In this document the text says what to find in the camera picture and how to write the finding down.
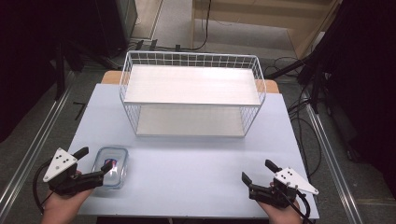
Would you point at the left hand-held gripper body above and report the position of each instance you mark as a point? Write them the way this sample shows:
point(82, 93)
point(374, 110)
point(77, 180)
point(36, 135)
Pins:
point(63, 174)

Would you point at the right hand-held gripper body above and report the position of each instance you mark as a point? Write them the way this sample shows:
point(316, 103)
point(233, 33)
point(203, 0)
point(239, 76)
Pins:
point(281, 188)

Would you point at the clear plastic lidded container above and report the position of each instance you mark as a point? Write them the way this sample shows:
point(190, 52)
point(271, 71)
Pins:
point(111, 168)

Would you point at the person's right hand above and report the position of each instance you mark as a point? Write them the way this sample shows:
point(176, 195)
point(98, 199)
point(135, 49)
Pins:
point(281, 213)

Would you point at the person's left hand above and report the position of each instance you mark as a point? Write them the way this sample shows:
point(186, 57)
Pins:
point(63, 205)

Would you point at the black tripod stand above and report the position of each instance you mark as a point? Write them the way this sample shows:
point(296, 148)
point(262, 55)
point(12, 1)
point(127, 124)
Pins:
point(306, 73)
point(67, 57)

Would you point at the black curtain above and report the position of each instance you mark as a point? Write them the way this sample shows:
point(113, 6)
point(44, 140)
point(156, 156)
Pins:
point(365, 90)

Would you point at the aluminium floor rail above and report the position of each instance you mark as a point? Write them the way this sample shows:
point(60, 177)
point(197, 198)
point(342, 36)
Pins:
point(32, 146)
point(334, 165)

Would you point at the wooden shelf frame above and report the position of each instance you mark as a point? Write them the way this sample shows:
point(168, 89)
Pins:
point(264, 21)

